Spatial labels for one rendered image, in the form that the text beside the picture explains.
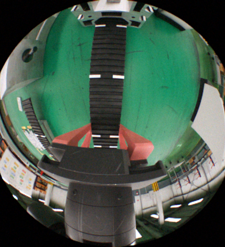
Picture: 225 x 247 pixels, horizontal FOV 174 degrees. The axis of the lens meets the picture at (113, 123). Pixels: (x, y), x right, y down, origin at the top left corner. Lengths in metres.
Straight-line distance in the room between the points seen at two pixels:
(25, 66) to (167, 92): 0.28
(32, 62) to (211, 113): 0.45
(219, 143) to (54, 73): 0.44
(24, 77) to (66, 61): 0.08
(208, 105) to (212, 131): 0.08
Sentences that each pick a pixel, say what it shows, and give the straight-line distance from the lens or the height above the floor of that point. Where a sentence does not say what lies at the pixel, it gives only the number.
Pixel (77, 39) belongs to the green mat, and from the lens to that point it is 0.17.
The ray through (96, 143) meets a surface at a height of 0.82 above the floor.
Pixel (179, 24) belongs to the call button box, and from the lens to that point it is 0.26.
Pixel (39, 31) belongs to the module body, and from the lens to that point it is 0.24.
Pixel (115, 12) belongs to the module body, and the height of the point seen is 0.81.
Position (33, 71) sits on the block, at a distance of 0.18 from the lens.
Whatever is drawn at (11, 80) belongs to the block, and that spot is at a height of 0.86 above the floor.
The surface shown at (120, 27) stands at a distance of 0.16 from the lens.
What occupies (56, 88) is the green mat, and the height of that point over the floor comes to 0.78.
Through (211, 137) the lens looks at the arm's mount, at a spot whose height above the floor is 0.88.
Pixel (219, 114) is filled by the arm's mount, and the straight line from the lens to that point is 0.30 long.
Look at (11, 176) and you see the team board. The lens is 3.15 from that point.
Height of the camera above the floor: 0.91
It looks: 56 degrees down
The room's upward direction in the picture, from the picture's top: 177 degrees clockwise
